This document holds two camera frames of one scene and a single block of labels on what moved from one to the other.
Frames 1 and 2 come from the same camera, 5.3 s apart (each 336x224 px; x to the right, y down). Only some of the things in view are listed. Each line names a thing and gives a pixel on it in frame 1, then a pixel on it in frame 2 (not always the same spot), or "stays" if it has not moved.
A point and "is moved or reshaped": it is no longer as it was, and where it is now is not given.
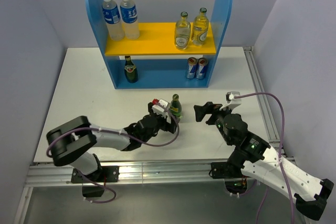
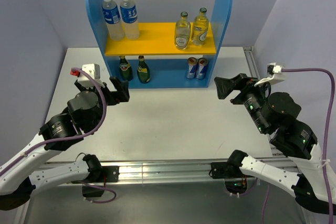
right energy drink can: (201, 68) stays
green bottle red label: (130, 71) is moved or reshaped
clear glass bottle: (200, 28) stays
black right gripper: (200, 110) → (223, 85)
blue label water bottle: (129, 17) stays
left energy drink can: (191, 67) stays
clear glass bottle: (182, 31) stays
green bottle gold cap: (176, 106) → (143, 72)
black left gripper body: (162, 124) → (97, 119)
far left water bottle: (112, 17) stays
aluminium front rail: (129, 173) stays
